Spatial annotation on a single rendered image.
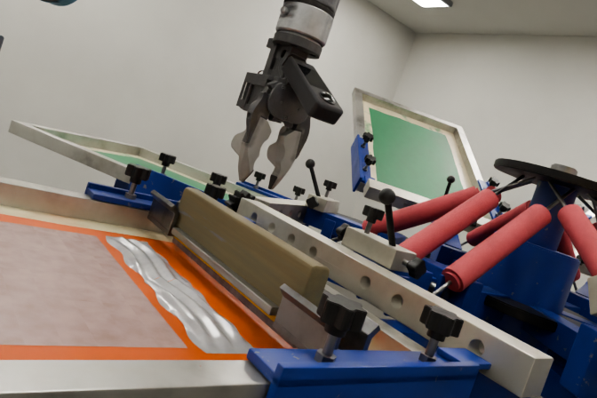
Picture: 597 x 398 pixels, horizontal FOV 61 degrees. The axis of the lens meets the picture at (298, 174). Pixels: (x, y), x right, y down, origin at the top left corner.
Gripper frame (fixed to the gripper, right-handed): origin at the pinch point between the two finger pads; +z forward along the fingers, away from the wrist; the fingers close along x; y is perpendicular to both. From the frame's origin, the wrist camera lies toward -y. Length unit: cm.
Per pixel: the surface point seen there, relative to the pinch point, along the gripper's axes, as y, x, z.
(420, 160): 83, -133, -19
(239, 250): -2.6, 1.5, 10.2
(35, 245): 9.0, 23.4, 16.8
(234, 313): -7.3, 2.5, 17.0
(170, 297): -5.5, 11.0, 16.3
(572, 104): 168, -412, -125
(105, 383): -28.1, 26.3, 13.6
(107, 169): 77, -5, 15
